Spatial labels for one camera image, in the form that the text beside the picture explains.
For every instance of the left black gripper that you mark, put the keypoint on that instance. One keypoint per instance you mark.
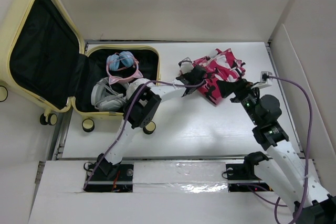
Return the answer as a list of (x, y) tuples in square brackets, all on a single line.
[(184, 76)]

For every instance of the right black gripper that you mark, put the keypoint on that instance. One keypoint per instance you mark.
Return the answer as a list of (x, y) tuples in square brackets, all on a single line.
[(241, 87)]

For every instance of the pink camouflage clothing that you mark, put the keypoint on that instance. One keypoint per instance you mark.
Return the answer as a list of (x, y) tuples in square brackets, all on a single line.
[(219, 66)]

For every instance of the white over-ear headphones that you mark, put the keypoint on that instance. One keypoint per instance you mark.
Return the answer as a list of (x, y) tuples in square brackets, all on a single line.
[(105, 99)]

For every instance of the yellow hard-shell suitcase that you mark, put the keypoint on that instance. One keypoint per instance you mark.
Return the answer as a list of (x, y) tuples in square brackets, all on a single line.
[(44, 59)]

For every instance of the white plastic bag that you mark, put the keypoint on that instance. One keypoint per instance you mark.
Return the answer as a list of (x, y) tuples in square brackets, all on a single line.
[(134, 85)]

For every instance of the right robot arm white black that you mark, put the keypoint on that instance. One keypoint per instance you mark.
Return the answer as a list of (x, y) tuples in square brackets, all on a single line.
[(279, 166)]

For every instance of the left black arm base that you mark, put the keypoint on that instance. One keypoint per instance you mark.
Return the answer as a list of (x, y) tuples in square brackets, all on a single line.
[(121, 181)]

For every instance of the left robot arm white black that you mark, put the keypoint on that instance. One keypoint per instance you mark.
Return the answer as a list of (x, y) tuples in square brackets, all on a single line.
[(141, 109)]

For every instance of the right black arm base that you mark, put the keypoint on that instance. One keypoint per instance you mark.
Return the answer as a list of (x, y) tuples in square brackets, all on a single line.
[(241, 180)]

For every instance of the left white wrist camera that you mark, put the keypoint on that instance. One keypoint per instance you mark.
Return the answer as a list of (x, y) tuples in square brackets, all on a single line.
[(186, 65)]

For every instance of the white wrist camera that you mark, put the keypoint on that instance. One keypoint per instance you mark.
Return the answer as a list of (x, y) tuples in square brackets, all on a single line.
[(186, 65), (265, 80)]

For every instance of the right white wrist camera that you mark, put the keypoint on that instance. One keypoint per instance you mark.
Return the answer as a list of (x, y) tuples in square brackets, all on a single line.
[(265, 80)]

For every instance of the silver aluminium rail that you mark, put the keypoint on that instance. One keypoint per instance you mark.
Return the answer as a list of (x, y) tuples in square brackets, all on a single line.
[(138, 159)]

